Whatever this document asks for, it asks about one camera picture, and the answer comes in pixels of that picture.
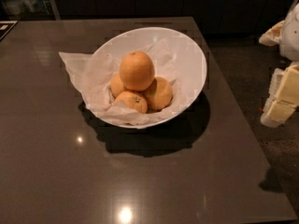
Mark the white ceramic bowl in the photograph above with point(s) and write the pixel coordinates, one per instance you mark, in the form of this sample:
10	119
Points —
190	60

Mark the left hidden orange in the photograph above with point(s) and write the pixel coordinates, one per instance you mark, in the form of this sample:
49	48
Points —
116	85

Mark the large top orange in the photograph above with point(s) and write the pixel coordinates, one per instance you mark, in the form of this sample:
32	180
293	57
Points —
137	70

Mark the orange in bowl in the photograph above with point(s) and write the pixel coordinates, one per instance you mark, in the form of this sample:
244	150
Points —
159	94
133	100

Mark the dark object at table corner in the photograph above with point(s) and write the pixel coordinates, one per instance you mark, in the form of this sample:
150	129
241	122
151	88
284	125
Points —
5	27

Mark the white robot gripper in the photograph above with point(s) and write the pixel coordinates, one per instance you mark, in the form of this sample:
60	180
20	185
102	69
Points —
291	36

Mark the white crumpled paper liner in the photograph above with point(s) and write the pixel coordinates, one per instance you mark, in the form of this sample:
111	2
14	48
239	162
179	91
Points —
91	73

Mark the right orange in bowl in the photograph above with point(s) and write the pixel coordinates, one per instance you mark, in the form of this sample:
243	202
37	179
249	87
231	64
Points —
159	94

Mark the glass cabinet in background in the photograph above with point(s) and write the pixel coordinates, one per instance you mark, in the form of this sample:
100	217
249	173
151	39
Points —
28	10

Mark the front orange in bowl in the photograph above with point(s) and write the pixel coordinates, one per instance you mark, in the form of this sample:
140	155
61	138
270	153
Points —
133	100

